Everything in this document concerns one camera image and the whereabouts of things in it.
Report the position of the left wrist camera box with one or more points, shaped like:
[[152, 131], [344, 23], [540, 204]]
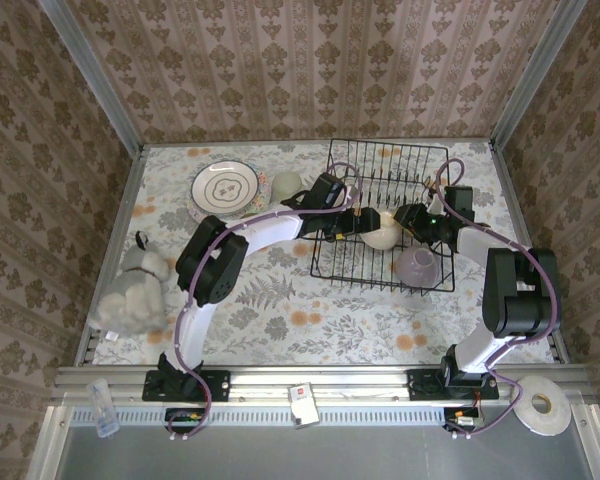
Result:
[[351, 192]]

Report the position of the floral table cover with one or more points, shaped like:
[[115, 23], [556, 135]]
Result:
[[280, 325]]

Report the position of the grey white plush toy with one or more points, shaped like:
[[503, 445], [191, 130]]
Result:
[[130, 295]]

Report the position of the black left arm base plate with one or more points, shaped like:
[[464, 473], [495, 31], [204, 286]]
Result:
[[215, 385]]

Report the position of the clear plastic bottle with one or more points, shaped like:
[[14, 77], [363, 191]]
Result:
[[102, 410]]

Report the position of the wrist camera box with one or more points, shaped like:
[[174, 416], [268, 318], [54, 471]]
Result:
[[436, 204], [351, 192]]

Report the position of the white plate thin green rim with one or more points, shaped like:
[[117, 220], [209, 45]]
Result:
[[225, 186]]

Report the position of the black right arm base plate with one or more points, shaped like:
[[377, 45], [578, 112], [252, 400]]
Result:
[[422, 385]]

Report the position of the aluminium table side rail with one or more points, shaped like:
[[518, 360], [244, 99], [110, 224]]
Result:
[[510, 190], [125, 200]]

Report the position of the aluminium mounting rail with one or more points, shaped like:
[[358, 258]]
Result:
[[260, 385]]

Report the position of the grey metal sheet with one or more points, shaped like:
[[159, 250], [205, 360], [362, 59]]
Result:
[[330, 455]]

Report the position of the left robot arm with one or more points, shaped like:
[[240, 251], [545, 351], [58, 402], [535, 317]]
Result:
[[210, 265]]

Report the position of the frosted green glass cup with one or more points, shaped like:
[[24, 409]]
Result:
[[286, 185]]

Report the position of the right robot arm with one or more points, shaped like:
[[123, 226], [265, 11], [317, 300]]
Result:
[[520, 295]]

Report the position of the aluminium frame post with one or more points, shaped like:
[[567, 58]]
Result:
[[95, 80], [535, 75]]

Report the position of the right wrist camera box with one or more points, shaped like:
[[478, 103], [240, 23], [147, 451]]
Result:
[[436, 204]]

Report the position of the white card red logo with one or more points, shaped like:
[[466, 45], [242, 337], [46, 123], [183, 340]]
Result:
[[302, 400]]

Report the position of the cream ceramic bowl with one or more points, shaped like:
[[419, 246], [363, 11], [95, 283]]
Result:
[[385, 235]]

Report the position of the lavender ceramic bowl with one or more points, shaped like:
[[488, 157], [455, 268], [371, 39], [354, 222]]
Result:
[[416, 267]]

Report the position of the white tape roll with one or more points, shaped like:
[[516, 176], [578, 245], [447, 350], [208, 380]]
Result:
[[525, 410]]

